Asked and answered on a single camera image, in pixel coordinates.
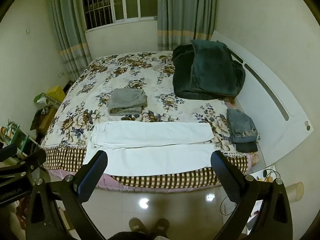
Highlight brown slipper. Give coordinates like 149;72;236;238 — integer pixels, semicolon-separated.
128;217;148;232

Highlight white pants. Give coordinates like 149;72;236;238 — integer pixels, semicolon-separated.
84;121;221;177

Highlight folded dark cloth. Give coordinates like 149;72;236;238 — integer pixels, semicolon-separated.
235;141;259;153

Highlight white headboard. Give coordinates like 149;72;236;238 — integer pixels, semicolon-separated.
211;30;314;171

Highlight green and white container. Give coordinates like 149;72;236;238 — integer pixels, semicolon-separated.
34;93;52;107

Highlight yellow box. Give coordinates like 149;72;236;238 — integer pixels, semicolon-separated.
47;85;66;103

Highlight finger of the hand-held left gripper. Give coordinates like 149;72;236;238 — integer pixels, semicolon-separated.
0;149;48;180
0;145;18;161

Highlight folded grey-blue jeans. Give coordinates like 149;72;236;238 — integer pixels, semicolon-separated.
226;108;260;143

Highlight grey-green striped curtain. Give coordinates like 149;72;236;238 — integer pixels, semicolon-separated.
47;0;93;83
157;0;218;52

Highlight window with metal grille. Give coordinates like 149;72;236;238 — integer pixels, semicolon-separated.
79;0;158;32

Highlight brown cabinet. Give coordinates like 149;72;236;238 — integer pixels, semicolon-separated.
30;105;60;137

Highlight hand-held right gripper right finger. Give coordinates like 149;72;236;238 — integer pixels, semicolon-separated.
211;151;293;240

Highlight pink bed sheet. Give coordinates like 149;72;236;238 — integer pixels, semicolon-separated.
46;169;140;190

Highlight floral bed blanket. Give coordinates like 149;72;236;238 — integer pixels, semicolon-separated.
40;51;260;189

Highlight cluttered green shelf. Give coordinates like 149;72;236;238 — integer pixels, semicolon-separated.
0;119;38;157

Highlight dark green blanket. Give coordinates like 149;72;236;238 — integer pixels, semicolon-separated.
172;39;246;100

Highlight grey fuzzy towel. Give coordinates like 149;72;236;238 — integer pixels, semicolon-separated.
107;88;148;117

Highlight beige waste bin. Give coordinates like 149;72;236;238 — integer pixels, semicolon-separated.
285;181;304;203

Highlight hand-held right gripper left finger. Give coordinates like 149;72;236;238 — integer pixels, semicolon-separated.
25;150;109;240

